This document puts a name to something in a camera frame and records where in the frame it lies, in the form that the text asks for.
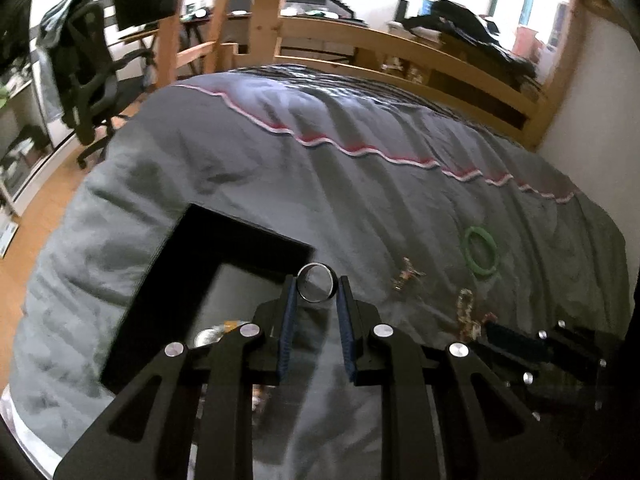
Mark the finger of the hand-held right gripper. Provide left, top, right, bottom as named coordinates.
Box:
left=484, top=322, right=552, bottom=363
left=500, top=366, right=553, bottom=423

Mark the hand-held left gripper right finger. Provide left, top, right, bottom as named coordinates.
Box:
left=337, top=275, right=592, bottom=480

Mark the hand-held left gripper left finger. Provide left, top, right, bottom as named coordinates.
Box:
left=52, top=275, right=297, bottom=480

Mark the silver ring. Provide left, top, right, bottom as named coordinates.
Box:
left=296, top=262, right=337, bottom=306

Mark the black jewelry box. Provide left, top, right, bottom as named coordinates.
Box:
left=100, top=203, right=316, bottom=397

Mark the round silver jewelry piece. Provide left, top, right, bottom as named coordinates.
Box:
left=194, top=327, right=226, bottom=350

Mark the small metal brooch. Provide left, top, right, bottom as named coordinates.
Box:
left=392, top=257, right=427, bottom=292

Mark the green bangle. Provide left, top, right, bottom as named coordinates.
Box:
left=462, top=226, right=501, bottom=281

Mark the grey blanket with pink stripe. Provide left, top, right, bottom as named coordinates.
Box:
left=7, top=65, right=632, bottom=480

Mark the black clothing pile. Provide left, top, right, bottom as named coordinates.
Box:
left=402, top=0, right=543, bottom=83

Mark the black office chair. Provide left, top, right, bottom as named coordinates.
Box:
left=47, top=0, right=156, bottom=170

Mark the wooden desk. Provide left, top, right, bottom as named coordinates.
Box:
left=177, top=0, right=371, bottom=78

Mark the white shelf unit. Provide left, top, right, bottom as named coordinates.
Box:
left=0, top=42, right=56, bottom=218

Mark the grey towel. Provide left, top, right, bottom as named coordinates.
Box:
left=39, top=0, right=76, bottom=51

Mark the gold chain bracelet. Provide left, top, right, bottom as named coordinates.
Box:
left=454, top=288, right=497, bottom=345

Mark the wooden bed frame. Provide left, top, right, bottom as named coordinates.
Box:
left=155, top=0, right=601, bottom=153

